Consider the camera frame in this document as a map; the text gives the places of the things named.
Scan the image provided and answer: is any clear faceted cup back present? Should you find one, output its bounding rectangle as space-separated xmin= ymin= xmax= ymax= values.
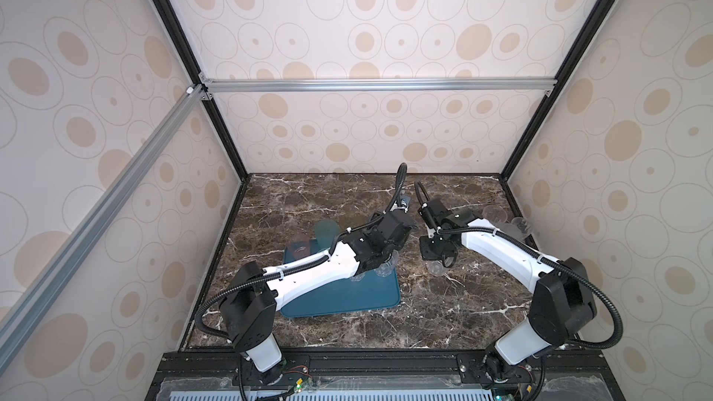
xmin=425 ymin=261 xmax=449 ymax=277

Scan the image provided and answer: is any clear faceted cup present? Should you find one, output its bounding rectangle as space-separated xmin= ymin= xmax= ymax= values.
xmin=374 ymin=251 xmax=399 ymax=278
xmin=425 ymin=261 xmax=449 ymax=277

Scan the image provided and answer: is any teal plastic tray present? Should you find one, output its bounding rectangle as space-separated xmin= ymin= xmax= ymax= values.
xmin=280 ymin=270 xmax=401 ymax=319

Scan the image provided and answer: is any green textured plastic cup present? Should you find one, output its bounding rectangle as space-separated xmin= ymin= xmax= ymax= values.
xmin=314 ymin=219 xmax=341 ymax=251

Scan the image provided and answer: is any pink plastic cup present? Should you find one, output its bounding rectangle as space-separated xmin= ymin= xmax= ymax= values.
xmin=288 ymin=241 xmax=311 ymax=261

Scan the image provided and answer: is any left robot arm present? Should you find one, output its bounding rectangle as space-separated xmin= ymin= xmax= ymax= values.
xmin=194 ymin=163 xmax=415 ymax=373

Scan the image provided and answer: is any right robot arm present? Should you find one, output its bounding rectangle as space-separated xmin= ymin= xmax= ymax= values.
xmin=414 ymin=182 xmax=624 ymax=384

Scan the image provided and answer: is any clear cup behind gripper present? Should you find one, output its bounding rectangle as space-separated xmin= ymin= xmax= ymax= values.
xmin=482 ymin=205 xmax=508 ymax=225

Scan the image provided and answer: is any frosted white plastic cup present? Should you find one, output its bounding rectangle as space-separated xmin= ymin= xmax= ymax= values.
xmin=496 ymin=223 xmax=522 ymax=241

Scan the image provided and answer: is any horizontal aluminium rail back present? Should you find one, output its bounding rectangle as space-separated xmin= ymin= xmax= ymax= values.
xmin=188 ymin=76 xmax=557 ymax=96

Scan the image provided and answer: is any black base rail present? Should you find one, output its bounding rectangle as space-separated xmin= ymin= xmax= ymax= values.
xmin=146 ymin=348 xmax=624 ymax=400

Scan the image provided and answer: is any black frame post right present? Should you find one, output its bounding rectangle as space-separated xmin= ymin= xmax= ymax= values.
xmin=499 ymin=0 xmax=642 ymax=182

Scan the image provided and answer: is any black frame post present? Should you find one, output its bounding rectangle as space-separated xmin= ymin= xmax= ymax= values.
xmin=129 ymin=0 xmax=251 ymax=182
xmin=499 ymin=0 xmax=642 ymax=182

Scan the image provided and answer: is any black frame post left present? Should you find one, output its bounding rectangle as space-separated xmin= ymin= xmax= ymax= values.
xmin=129 ymin=0 xmax=251 ymax=182

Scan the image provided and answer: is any diagonal aluminium rail left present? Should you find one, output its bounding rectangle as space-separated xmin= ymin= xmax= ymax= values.
xmin=1 ymin=84 xmax=207 ymax=371

